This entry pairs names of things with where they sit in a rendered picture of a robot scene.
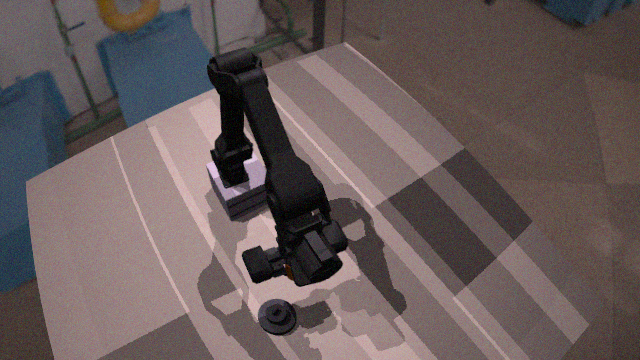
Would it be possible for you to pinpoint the orange tapered knob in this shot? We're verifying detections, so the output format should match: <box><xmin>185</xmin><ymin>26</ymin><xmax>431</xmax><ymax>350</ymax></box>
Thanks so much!
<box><xmin>285</xmin><ymin>263</ymin><xmax>294</xmax><ymax>281</ymax></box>

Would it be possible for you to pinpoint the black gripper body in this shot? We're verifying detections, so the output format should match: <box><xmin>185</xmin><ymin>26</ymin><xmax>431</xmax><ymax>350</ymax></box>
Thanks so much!
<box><xmin>242</xmin><ymin>219</ymin><xmax>348</xmax><ymax>284</ymax></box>

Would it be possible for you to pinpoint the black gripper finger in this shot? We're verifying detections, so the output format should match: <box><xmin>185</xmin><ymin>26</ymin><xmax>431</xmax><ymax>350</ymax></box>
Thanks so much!
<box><xmin>263</xmin><ymin>247</ymin><xmax>287</xmax><ymax>277</ymax></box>

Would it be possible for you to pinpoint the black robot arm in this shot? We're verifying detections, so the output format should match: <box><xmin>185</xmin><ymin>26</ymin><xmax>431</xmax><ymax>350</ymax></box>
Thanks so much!
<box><xmin>207</xmin><ymin>47</ymin><xmax>343</xmax><ymax>287</ymax></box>

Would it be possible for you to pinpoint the dark grey round pedestal with shaft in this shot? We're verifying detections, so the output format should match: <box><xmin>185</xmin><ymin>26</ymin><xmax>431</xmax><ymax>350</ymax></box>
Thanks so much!
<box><xmin>258</xmin><ymin>299</ymin><xmax>297</xmax><ymax>335</ymax></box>

